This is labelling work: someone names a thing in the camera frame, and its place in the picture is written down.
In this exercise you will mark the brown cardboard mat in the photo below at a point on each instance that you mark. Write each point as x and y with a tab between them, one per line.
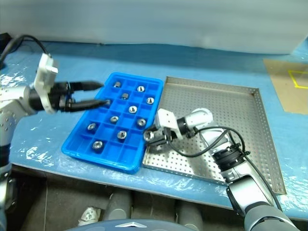
284	96

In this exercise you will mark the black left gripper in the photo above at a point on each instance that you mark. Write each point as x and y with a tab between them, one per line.
60	96

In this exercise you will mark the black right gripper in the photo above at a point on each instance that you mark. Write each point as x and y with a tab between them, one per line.
166	136

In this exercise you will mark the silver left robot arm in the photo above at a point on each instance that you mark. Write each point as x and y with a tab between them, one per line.
12	106

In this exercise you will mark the perforated steel tray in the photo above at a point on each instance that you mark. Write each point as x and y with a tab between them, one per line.
228	103

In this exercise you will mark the blue compartment tray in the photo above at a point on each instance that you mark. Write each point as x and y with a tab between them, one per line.
113	154

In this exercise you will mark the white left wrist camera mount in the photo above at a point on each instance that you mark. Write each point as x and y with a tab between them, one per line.
44	74

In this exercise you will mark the white rounded object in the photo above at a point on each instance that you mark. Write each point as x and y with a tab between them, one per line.
90	215

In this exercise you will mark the grey rounded cylinder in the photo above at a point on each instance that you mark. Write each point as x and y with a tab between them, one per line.
119	204
190	214

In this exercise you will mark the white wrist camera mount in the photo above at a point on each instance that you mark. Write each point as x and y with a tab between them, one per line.
166	118
44	74

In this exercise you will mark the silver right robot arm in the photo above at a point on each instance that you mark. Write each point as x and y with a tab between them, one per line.
250	192

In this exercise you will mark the grey dome with silver emblem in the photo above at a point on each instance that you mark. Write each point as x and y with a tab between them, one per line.
125	226

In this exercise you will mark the small metal roller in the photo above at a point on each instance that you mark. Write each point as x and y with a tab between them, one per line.
148	136
122	134
132	109
150	100
124	96
141	122
97	145
91	126
109	102
117	84
114	119
140	88

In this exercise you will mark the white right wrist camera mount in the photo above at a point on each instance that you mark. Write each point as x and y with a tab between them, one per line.
166	118

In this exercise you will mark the black box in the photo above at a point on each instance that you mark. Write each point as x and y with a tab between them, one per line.
4	37

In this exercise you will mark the white backdrop sheet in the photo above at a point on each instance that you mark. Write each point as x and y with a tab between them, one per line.
144	19

